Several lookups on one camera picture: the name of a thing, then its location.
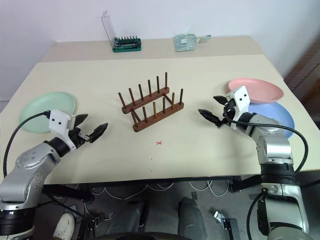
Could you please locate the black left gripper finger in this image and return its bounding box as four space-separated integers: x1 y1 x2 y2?
87 122 109 144
74 113 89 128

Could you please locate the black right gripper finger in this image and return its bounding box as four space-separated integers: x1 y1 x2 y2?
212 95 229 106
197 108 221 126

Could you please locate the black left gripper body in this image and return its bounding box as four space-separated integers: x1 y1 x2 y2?
66 126 91 149

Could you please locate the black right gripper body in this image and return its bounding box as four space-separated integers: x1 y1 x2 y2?
215 98 238 129

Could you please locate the wooden dish rack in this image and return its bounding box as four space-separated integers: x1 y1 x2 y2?
117 71 185 133

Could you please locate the pink red plate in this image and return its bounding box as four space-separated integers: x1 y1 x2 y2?
227 78 285 104

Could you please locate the green plate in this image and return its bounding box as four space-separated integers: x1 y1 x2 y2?
19 91 77 134

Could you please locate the blue plate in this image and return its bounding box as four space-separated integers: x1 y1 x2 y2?
247 102 296 140

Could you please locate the pale green pouch tag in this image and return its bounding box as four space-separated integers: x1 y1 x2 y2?
196 34 213 44

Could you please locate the clear green plastic pouch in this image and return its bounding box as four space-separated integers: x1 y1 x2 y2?
173 33 200 52

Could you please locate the green screwdriver bit set case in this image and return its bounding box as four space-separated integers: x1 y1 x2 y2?
101 10 143 53

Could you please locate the white shoe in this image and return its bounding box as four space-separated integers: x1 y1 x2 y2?
52 213 76 240

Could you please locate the dark rounded shape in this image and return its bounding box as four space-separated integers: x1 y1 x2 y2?
177 197 209 236

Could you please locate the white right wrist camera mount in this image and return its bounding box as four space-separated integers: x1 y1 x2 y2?
226 85 251 131

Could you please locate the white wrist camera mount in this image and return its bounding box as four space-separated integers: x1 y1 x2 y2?
226 85 251 131
48 109 79 152

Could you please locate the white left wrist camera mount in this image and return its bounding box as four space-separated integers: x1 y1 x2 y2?
48 109 79 152

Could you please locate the black table frame bar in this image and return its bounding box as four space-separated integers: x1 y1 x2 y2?
41 184 91 202
229 174 264 193

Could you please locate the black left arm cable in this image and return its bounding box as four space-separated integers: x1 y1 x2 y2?
3 111 51 177

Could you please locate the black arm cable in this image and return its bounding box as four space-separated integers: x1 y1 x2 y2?
3 111 51 177
223 109 309 174

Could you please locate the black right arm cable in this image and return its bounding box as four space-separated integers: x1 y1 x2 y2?
223 109 309 174

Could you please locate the white floor cable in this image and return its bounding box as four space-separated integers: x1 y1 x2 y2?
91 180 230 202

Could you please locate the black robot body cable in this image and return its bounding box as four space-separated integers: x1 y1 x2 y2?
246 187 267 235

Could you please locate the metal bracket with black mount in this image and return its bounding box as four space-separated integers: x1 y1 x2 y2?
213 211 239 240

